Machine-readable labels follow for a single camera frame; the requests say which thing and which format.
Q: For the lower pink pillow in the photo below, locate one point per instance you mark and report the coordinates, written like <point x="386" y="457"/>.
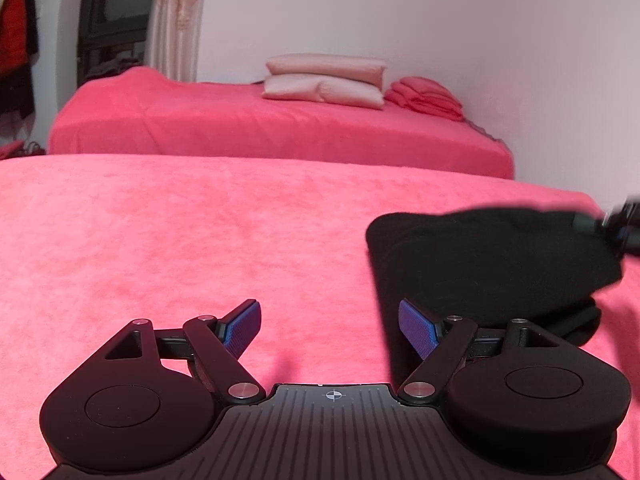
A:
<point x="323" y="89"/>

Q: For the dark window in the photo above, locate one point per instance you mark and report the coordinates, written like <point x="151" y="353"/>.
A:
<point x="111" y="37"/>

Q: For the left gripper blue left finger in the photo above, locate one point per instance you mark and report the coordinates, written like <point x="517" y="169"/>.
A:
<point x="217" y="344"/>

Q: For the folded red blanket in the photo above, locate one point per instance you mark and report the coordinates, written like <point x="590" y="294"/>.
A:
<point x="425" y="96"/>

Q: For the red far bed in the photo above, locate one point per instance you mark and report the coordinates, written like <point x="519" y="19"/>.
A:
<point x="142" y="112"/>

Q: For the pink near bed cover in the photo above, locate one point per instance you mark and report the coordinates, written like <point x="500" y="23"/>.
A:
<point x="90" y="242"/>

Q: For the black pants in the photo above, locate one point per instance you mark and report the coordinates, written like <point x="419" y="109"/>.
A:
<point x="492" y="265"/>

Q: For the upper pink pillow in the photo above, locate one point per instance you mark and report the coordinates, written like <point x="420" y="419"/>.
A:
<point x="368" y="70"/>

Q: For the pink patterned curtain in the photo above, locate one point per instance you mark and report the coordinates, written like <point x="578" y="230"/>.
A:
<point x="171" y="45"/>

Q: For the pink pillow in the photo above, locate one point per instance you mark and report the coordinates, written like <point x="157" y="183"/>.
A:
<point x="368" y="70"/>
<point x="323" y="89"/>

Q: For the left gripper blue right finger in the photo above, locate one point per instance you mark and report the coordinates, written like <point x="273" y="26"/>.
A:
<point x="441" y="343"/>

